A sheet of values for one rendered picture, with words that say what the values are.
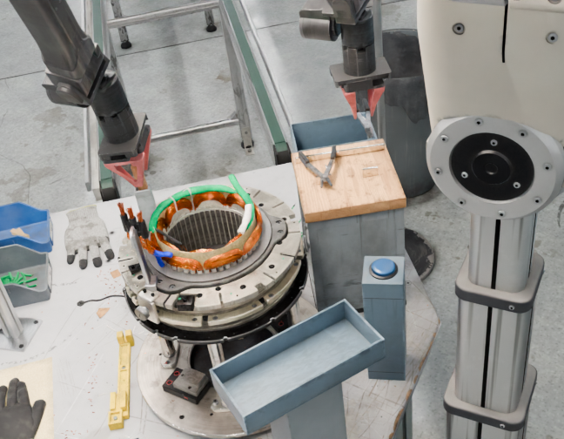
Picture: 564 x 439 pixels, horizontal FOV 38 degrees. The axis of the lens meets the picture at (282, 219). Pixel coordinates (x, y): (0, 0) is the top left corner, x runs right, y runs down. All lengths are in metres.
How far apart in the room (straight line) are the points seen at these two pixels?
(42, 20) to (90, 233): 0.97
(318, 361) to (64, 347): 0.66
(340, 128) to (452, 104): 0.85
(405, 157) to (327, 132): 1.34
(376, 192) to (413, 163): 1.59
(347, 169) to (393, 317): 0.32
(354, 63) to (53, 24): 0.56
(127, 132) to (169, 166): 2.24
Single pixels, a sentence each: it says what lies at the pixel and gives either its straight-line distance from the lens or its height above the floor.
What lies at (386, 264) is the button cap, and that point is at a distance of 1.40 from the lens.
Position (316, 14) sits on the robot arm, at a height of 1.38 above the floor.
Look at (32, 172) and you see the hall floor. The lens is 3.78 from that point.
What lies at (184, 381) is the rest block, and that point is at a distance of 1.55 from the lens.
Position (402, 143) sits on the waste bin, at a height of 0.28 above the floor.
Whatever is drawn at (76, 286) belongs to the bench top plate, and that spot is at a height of 0.78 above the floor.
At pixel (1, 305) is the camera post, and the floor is 0.89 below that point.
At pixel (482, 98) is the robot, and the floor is 1.53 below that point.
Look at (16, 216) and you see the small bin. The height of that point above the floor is 0.82.
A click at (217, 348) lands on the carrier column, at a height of 0.97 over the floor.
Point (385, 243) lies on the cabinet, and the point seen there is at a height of 0.96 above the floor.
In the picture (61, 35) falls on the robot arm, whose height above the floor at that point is 1.55.
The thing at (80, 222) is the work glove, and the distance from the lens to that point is 2.04.
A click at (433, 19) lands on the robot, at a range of 0.85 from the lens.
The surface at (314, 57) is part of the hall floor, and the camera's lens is 4.21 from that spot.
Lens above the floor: 2.00
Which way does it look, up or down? 39 degrees down
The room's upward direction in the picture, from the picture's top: 8 degrees counter-clockwise
